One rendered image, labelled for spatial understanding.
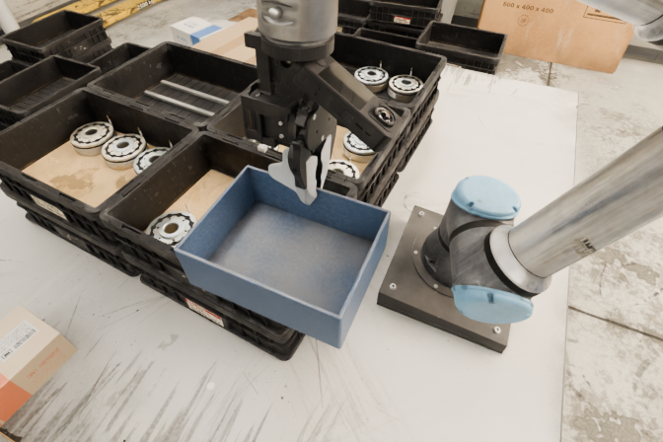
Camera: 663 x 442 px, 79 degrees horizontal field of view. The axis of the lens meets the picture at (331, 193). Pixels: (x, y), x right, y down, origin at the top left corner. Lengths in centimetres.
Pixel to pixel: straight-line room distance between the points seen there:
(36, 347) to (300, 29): 76
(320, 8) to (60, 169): 91
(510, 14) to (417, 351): 299
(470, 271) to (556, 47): 301
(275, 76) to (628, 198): 42
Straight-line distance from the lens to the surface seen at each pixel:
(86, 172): 114
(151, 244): 77
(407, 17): 255
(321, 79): 40
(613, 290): 209
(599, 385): 183
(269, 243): 54
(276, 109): 42
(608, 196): 58
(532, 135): 144
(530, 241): 64
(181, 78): 141
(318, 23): 38
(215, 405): 85
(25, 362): 94
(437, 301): 88
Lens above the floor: 149
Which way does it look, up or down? 46 degrees down
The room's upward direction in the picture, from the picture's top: straight up
